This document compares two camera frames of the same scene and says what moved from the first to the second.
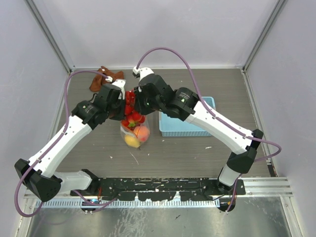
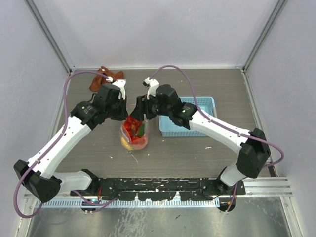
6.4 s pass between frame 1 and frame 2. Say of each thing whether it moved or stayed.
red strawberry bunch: moved
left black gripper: stayed
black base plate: stayed
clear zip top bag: moved
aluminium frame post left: stayed
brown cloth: stayed
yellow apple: moved
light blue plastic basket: stayed
